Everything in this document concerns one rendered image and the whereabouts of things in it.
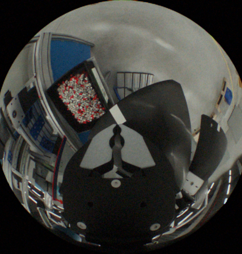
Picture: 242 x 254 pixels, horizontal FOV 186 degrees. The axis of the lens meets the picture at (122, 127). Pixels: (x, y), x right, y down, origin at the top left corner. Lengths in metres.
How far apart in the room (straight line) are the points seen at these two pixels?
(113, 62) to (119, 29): 0.52
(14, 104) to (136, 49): 1.16
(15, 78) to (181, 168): 2.05
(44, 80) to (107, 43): 0.88
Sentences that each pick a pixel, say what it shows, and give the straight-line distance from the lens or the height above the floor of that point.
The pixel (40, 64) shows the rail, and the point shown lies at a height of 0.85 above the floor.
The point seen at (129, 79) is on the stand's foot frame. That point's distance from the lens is 1.04.
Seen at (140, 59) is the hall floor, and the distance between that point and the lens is 1.11.
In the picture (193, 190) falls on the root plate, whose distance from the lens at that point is 0.34.
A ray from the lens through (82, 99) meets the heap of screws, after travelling 0.28.
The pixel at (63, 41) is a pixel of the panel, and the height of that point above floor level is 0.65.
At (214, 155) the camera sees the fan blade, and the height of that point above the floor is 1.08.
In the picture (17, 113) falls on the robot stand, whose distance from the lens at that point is 0.47.
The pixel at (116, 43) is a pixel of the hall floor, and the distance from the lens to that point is 1.10.
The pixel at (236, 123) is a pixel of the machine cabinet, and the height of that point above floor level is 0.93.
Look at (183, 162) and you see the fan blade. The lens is 0.15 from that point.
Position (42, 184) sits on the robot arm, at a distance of 0.80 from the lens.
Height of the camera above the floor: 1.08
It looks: 43 degrees down
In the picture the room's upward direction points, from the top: 176 degrees clockwise
